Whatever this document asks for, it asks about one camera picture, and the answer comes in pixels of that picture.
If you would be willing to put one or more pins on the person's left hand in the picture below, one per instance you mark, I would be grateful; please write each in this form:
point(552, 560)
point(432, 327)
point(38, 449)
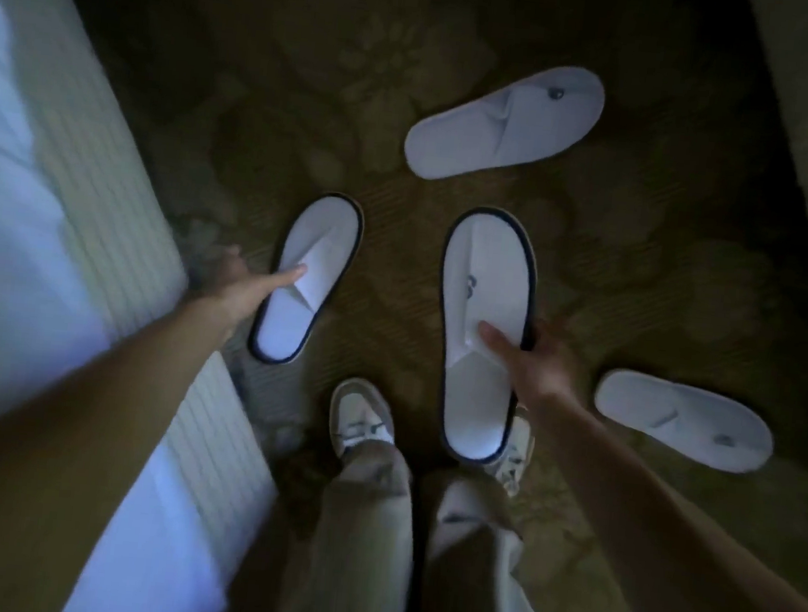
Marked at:
point(238, 291)

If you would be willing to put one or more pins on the person's right hand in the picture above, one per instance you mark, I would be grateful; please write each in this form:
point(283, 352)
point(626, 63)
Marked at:
point(537, 368)

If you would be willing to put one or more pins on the person's right thumb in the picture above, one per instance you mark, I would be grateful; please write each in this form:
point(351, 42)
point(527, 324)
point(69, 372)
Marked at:
point(500, 343)

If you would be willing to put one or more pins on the person's left thumb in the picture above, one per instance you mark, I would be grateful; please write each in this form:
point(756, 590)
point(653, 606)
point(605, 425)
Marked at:
point(284, 277)

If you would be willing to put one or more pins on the large dark-trimmed white slipper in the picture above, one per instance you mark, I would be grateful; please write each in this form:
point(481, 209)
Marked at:
point(484, 324)

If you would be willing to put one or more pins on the small dark-trimmed white slipper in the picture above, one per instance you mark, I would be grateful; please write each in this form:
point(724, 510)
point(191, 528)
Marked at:
point(309, 275)

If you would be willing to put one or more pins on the person's right forearm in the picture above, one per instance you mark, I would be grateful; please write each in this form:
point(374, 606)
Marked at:
point(673, 549)

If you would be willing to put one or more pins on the person's left forearm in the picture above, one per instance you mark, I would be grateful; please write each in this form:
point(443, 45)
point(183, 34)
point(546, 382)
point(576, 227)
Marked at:
point(51, 453)

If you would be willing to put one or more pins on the white sneaker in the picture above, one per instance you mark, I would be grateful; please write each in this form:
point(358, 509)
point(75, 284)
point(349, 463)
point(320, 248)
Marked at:
point(516, 455)
point(359, 415)

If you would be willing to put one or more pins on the quilted white mattress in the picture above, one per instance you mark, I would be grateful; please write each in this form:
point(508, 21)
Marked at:
point(131, 254)

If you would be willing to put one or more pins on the plain white slipper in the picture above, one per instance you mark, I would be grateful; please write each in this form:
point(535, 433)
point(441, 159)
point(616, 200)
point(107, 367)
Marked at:
point(685, 420)
point(507, 123)

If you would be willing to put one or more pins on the beige trousers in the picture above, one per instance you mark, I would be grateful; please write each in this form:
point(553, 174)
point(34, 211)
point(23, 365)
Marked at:
point(414, 567)

